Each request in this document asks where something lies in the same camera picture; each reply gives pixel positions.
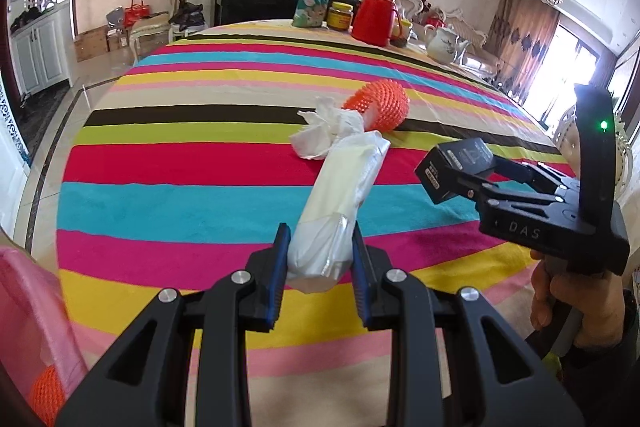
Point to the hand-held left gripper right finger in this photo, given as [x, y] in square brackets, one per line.
[361, 277]

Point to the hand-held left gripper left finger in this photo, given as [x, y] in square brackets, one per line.
[281, 277]

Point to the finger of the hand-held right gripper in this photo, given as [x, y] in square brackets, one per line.
[510, 201]
[535, 173]

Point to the cream plastic-wrapped packet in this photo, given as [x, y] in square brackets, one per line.
[340, 187]

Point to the pink plastic bag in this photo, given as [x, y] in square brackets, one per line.
[30, 307]

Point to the orange foam fruit net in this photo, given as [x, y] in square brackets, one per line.
[47, 394]
[385, 104]

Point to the person's right hand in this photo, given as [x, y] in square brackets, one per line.
[602, 312]

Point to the tufted leather carved chair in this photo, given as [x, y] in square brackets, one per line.
[567, 137]

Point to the striped colourful tablecloth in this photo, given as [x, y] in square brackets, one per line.
[200, 207]

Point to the brown patterned curtain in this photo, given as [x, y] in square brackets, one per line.
[525, 42]

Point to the crumpled white tissue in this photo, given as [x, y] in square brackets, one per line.
[320, 132]

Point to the white ceramic teapot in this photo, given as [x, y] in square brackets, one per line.
[445, 44]

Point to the red thermos jug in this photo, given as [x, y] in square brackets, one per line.
[375, 14]

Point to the black piano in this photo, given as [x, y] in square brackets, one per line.
[250, 4]

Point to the black bag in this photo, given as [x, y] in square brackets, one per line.
[187, 17]

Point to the cardboard box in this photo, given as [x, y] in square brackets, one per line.
[91, 44]

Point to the red handbag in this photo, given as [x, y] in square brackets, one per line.
[136, 13]

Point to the blue white patterned stand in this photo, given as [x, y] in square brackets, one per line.
[12, 122]

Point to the low white cabinet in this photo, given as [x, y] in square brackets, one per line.
[42, 52]

